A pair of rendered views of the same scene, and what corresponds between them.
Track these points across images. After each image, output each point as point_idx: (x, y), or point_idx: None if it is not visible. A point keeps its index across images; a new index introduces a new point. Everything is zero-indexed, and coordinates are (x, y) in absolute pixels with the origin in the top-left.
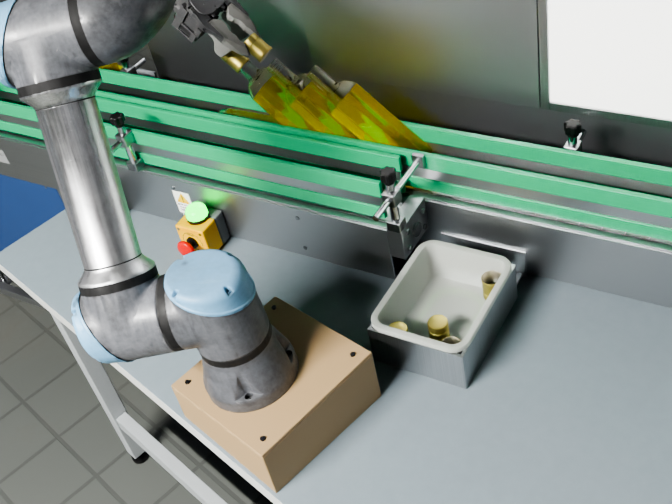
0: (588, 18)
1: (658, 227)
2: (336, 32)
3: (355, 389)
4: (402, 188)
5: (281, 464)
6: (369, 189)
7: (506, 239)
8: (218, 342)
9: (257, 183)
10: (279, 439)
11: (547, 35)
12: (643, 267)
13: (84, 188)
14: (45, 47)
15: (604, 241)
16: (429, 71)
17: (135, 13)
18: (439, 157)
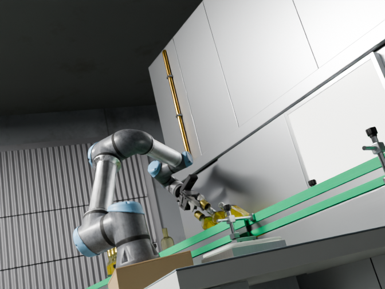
0: (311, 140)
1: (341, 192)
2: (239, 201)
3: (179, 267)
4: (247, 235)
5: (126, 284)
6: (225, 225)
7: (289, 241)
8: (118, 227)
9: (193, 252)
10: (127, 265)
11: (301, 156)
12: (342, 219)
13: (97, 183)
14: (102, 145)
15: (322, 213)
16: (270, 200)
17: (131, 133)
18: (258, 211)
